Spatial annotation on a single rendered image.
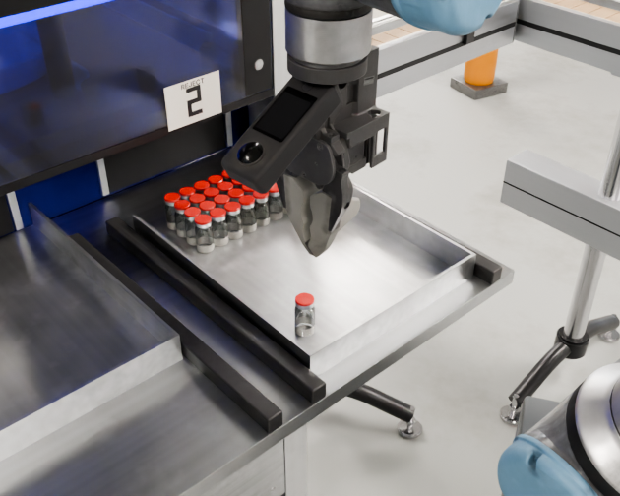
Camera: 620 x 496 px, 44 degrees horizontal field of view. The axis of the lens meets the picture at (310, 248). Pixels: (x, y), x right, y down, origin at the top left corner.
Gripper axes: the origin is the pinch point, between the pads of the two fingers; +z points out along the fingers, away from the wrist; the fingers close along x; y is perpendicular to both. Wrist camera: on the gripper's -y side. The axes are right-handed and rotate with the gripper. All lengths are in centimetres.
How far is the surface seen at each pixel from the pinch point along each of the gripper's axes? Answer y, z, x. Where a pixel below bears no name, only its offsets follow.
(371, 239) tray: 18.0, 11.1, 5.9
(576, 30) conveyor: 100, 9, 20
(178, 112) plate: 8.3, -1.7, 30.9
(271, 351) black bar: -6.7, 9.3, -0.8
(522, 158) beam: 106, 44, 30
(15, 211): -11.7, 8.2, 40.4
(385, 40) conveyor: 63, 7, 40
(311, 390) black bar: -7.7, 9.3, -7.5
